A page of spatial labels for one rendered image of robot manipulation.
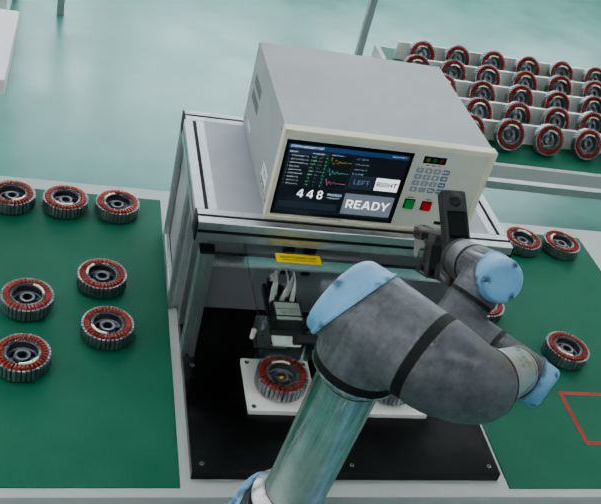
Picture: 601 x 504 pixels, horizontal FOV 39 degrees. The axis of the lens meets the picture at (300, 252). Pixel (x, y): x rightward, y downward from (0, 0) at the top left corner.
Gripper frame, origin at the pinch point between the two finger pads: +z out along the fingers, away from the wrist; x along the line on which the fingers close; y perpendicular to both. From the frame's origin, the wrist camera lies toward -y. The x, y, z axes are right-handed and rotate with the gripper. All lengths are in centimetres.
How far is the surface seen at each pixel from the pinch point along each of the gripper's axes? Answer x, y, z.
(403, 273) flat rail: 2.4, 11.9, 11.0
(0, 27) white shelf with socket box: -84, -28, 53
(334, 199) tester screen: -15.9, -2.6, 7.8
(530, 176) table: 88, -4, 115
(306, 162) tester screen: -23.6, -9.5, 4.5
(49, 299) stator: -69, 29, 34
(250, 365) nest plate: -26.2, 36.1, 18.1
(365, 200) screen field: -9.6, -3.1, 7.6
